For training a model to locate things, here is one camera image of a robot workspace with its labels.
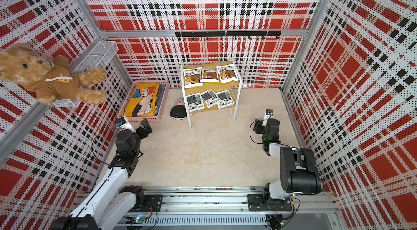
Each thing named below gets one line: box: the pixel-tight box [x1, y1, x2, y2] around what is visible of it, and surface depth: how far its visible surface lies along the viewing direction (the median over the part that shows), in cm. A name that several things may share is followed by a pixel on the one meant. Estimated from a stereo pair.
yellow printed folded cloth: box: [124, 82, 160, 117], surface depth 106 cm
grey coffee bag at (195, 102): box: [185, 92, 205, 113], surface depth 92 cm
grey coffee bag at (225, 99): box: [216, 89, 236, 110], surface depth 94 cm
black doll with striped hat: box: [169, 98, 188, 120], surface depth 102 cm
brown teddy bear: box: [0, 43, 108, 106], surface depth 54 cm
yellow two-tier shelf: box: [180, 58, 243, 129], surface depth 84 cm
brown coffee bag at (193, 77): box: [182, 66, 204, 89], surface depth 80 cm
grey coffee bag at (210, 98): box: [200, 88, 221, 109], surface depth 95 cm
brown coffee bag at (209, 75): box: [199, 68, 220, 83], surface depth 80 cm
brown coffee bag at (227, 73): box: [216, 64, 239, 84], surface depth 82 cm
